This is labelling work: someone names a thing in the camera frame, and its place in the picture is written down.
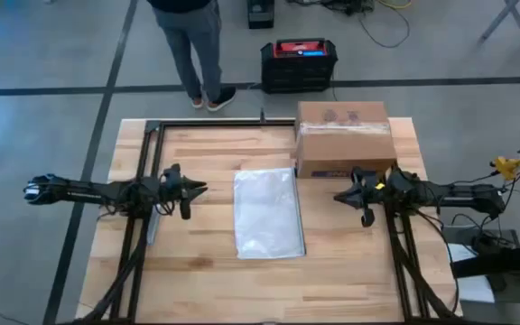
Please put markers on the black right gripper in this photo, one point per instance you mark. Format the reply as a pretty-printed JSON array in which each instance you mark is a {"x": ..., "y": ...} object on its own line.
[{"x": 370, "y": 194}]

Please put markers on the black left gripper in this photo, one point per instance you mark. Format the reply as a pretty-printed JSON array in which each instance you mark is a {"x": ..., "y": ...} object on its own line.
[{"x": 172, "y": 192}]

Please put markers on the brown cardboard shipping box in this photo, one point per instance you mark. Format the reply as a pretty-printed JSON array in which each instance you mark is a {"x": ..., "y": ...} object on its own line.
[{"x": 346, "y": 149}]

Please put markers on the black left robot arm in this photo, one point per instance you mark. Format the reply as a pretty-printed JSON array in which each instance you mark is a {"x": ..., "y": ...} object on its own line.
[{"x": 84, "y": 193}]

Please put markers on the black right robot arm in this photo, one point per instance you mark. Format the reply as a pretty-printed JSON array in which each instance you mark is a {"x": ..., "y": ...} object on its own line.
[{"x": 458, "y": 194}]

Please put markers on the red and black toolbox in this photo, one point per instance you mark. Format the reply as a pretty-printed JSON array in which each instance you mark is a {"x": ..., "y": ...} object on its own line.
[{"x": 296, "y": 72}]

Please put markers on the person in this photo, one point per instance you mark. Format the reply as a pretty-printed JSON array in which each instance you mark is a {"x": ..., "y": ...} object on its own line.
[{"x": 188, "y": 45}]

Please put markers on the black power adapter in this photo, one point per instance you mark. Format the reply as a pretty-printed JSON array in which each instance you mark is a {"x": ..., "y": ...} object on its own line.
[{"x": 488, "y": 244}]

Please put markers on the white paper sheet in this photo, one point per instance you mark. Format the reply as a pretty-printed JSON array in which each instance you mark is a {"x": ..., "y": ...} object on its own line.
[{"x": 472, "y": 289}]

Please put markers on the black cart crossbar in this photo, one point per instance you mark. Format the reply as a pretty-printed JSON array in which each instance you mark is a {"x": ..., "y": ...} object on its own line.
[{"x": 504, "y": 262}]

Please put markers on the small black floor device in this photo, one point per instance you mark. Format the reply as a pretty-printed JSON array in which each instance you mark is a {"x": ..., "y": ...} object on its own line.
[{"x": 260, "y": 15}]

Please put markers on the grey equipment cart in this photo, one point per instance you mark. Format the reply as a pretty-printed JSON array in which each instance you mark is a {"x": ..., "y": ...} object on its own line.
[{"x": 513, "y": 298}]

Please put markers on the black aluminium table frame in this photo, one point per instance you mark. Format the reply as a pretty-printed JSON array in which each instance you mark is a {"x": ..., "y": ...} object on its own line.
[{"x": 224, "y": 123}]

